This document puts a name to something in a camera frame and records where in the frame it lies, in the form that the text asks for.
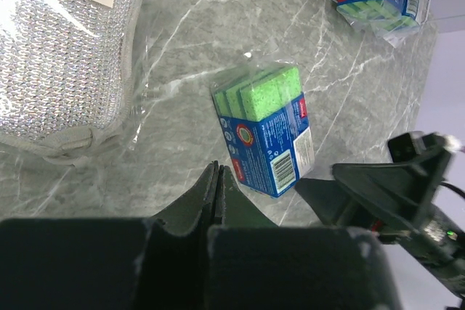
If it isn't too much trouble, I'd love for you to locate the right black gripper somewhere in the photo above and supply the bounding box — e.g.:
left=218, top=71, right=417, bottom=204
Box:
left=332, top=146, right=464, bottom=299

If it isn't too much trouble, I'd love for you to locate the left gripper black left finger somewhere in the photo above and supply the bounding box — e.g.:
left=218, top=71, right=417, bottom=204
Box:
left=1, top=162, right=219, bottom=309

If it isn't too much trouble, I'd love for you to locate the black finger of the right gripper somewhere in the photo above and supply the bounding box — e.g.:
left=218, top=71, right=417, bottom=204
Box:
left=294, top=178, right=349, bottom=225

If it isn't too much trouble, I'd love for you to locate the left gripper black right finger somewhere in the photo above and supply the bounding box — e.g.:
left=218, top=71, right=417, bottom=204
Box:
left=206, top=164, right=402, bottom=309

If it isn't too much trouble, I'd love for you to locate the silver mesh scrubber pack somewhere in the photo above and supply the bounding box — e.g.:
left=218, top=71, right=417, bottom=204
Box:
left=1, top=0, right=142, bottom=166

